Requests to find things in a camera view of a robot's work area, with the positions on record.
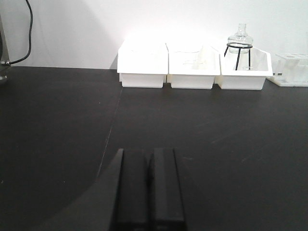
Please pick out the white test tube rack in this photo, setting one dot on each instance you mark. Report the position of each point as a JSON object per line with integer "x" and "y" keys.
{"x": 291, "y": 70}

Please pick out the white plastic bin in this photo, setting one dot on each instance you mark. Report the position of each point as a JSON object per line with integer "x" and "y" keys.
{"x": 244, "y": 78}
{"x": 192, "y": 67}
{"x": 142, "y": 63}

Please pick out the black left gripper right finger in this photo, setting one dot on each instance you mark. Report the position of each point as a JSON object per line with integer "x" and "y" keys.
{"x": 165, "y": 200}

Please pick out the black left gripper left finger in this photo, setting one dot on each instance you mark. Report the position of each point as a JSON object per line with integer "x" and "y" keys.
{"x": 132, "y": 211}

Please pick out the white plastic bin right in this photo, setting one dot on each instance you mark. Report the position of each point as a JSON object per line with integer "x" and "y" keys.
{"x": 244, "y": 78}

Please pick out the black wire tripod stand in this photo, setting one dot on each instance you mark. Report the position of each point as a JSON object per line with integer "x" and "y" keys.
{"x": 239, "y": 47}

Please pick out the white plastic bin middle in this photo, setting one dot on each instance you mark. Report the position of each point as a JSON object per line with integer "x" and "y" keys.
{"x": 192, "y": 67}

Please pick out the clear glass flask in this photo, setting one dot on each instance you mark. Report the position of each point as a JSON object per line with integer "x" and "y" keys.
{"x": 241, "y": 38}

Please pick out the metal stand at left edge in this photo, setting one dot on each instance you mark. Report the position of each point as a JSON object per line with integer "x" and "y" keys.
{"x": 4, "y": 56}

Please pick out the white plastic bin left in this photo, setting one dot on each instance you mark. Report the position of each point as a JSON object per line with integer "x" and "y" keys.
{"x": 142, "y": 63}

